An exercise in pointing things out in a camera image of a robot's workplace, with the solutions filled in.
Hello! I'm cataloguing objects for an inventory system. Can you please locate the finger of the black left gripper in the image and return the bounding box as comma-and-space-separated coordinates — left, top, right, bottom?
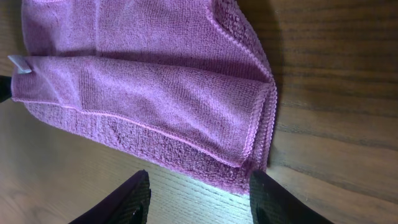
0, 75, 12, 103

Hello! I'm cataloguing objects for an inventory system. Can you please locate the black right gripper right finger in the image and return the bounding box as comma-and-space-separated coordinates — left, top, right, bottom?
249, 170, 331, 224

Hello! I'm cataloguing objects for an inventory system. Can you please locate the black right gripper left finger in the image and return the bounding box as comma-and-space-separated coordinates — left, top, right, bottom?
70, 170, 151, 224

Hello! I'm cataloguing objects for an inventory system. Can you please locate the purple microfiber cloth with label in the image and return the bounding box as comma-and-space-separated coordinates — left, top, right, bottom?
11, 0, 277, 194

